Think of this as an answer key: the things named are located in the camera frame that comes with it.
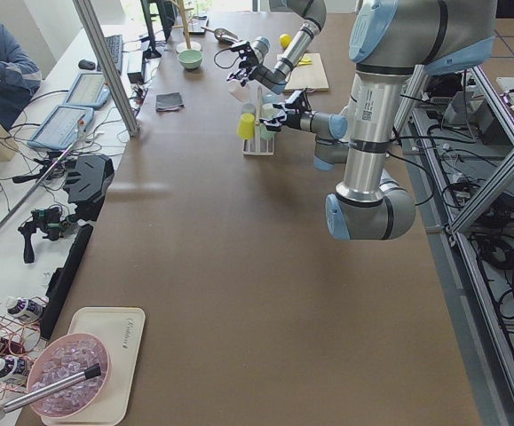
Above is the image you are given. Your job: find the bamboo cutting board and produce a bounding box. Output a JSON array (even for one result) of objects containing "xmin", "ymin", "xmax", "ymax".
[{"xmin": 283, "ymin": 52, "xmax": 329, "ymax": 92}]

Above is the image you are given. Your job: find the green cup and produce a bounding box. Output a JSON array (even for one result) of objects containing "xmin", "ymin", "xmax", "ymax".
[{"xmin": 259, "ymin": 123, "xmax": 281, "ymax": 140}]

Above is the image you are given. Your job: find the grey cup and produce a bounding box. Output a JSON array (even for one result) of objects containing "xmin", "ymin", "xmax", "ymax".
[{"xmin": 241, "ymin": 103, "xmax": 257, "ymax": 115}]

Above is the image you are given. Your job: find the black monitor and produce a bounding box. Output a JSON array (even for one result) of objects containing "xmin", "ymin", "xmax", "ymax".
[{"xmin": 139, "ymin": 0, "xmax": 178, "ymax": 60}]

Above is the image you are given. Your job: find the metal scoop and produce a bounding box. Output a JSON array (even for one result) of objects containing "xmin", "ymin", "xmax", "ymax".
[{"xmin": 203, "ymin": 27, "xmax": 240, "ymax": 44}]

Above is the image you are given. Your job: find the cream tray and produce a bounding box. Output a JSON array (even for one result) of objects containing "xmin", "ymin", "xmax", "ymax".
[{"xmin": 41, "ymin": 307, "xmax": 146, "ymax": 425}]

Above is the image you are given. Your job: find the black computer mouse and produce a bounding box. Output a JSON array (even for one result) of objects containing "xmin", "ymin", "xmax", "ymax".
[{"xmin": 78, "ymin": 59, "xmax": 96, "ymax": 71}]

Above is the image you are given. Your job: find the wooden mug tree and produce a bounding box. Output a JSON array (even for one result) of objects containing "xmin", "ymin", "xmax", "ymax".
[{"xmin": 171, "ymin": 0, "xmax": 202, "ymax": 53}]

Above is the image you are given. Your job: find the green bowl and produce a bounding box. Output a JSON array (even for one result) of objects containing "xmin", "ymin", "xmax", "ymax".
[{"xmin": 178, "ymin": 49, "xmax": 202, "ymax": 70}]

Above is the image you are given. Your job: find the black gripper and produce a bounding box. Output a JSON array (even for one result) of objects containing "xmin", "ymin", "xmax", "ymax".
[
  {"xmin": 259, "ymin": 91, "xmax": 315, "ymax": 131},
  {"xmin": 226, "ymin": 41, "xmax": 265, "ymax": 87}
]

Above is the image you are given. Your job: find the aluminium frame post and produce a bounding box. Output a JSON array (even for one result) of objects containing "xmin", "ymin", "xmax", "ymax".
[{"xmin": 73, "ymin": 0, "xmax": 139, "ymax": 138}]

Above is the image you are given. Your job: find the seated person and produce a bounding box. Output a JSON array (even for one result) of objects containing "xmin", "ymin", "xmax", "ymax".
[{"xmin": 0, "ymin": 23, "xmax": 42, "ymax": 130}]

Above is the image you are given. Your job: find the pink cup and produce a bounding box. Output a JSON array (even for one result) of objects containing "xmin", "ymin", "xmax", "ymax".
[{"xmin": 227, "ymin": 80, "xmax": 250, "ymax": 103}]

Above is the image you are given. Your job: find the grey cloth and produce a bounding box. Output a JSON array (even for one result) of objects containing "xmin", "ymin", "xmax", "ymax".
[{"xmin": 155, "ymin": 92, "xmax": 184, "ymax": 112}]

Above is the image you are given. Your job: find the black muddler tool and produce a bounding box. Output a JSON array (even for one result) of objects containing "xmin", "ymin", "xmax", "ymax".
[{"xmin": 3, "ymin": 363, "xmax": 102, "ymax": 414}]

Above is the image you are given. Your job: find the light blue cup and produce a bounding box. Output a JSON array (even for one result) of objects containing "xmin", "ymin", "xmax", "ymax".
[{"xmin": 262, "ymin": 92, "xmax": 281, "ymax": 105}]

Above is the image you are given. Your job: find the white wire cup rack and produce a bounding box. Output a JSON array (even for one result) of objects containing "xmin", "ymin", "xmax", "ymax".
[{"xmin": 241, "ymin": 86, "xmax": 274, "ymax": 156}]

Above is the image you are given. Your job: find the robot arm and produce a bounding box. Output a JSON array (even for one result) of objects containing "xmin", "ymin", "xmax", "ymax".
[
  {"xmin": 226, "ymin": 0, "xmax": 327, "ymax": 94},
  {"xmin": 262, "ymin": 1, "xmax": 497, "ymax": 240}
]

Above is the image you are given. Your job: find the yellow cup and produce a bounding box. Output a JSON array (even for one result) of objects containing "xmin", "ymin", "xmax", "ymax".
[{"xmin": 237, "ymin": 113, "xmax": 256, "ymax": 140}]

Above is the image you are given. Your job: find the black keyboard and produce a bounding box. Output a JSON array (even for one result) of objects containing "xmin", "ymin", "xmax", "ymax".
[{"xmin": 104, "ymin": 35, "xmax": 123, "ymax": 74}]

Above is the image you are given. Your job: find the yellow plastic knife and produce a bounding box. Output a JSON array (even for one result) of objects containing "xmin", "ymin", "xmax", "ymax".
[{"xmin": 297, "ymin": 55, "xmax": 312, "ymax": 67}]

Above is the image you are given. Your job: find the pink bowl of ice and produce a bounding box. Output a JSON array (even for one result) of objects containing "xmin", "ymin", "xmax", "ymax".
[{"xmin": 27, "ymin": 333, "xmax": 110, "ymax": 419}]

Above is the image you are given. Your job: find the blue teach pendant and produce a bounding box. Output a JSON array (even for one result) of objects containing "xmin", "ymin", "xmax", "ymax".
[
  {"xmin": 64, "ymin": 72, "xmax": 110, "ymax": 110},
  {"xmin": 27, "ymin": 105, "xmax": 94, "ymax": 151}
]

